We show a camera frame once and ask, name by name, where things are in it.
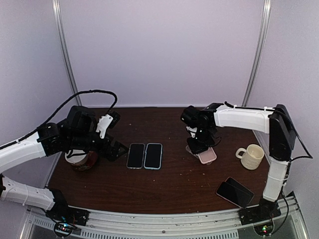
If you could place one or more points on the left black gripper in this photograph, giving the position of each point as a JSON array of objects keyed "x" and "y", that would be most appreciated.
[{"x": 111, "y": 156}]

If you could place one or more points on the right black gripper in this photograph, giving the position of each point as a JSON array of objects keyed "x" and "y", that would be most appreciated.
[{"x": 196, "y": 149}]

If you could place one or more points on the grey clear phone case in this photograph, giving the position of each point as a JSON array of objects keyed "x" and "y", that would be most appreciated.
[{"x": 188, "y": 150}]

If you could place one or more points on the pink phone case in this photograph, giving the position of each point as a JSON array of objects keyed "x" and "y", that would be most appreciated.
[{"x": 207, "y": 156}]

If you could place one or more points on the clear magsafe phone case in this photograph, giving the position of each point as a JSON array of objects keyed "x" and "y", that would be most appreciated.
[{"x": 135, "y": 156}]

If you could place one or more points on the light blue phone case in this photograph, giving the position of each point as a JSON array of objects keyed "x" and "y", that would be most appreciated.
[{"x": 153, "y": 156}]

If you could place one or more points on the dark smartphone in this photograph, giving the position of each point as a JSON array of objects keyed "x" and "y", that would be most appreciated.
[{"x": 249, "y": 195}]

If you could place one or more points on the pink edged smartphone bottom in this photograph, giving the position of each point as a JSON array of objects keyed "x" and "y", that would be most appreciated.
[{"x": 231, "y": 194}]

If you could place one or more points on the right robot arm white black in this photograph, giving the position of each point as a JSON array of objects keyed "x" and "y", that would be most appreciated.
[{"x": 202, "y": 125}]

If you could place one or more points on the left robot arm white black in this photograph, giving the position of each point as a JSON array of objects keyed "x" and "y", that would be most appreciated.
[{"x": 77, "y": 135}]

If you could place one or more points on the red floral saucer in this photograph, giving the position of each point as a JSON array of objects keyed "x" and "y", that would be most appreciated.
[{"x": 87, "y": 162}]

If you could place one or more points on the white bowl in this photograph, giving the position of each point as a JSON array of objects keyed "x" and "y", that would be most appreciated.
[{"x": 76, "y": 158}]

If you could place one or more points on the cream ribbed mug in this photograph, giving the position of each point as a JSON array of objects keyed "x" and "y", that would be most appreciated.
[{"x": 251, "y": 156}]

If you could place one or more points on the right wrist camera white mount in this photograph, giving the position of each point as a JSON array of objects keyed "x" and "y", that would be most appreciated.
[{"x": 191, "y": 131}]

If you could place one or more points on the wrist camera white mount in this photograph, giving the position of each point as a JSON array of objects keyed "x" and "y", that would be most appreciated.
[
  {"x": 191, "y": 131},
  {"x": 105, "y": 122}
]

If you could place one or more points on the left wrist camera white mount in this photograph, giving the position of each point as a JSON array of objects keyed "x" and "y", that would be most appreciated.
[{"x": 105, "y": 122}]

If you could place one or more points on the front aluminium rail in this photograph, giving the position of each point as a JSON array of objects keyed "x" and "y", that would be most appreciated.
[{"x": 223, "y": 224}]

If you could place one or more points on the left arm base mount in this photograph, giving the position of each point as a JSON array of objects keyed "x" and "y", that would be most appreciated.
[{"x": 65, "y": 218}]

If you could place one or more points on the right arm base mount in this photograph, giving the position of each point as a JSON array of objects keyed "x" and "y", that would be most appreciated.
[{"x": 261, "y": 216}]

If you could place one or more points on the right aluminium frame post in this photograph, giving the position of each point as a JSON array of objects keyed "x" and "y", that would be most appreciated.
[{"x": 264, "y": 25}]

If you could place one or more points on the aluminium frame post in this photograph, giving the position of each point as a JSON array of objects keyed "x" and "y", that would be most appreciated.
[
  {"x": 63, "y": 45},
  {"x": 264, "y": 25}
]

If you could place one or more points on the left aluminium frame post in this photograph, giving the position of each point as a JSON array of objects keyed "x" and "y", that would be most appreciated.
[{"x": 63, "y": 45}]

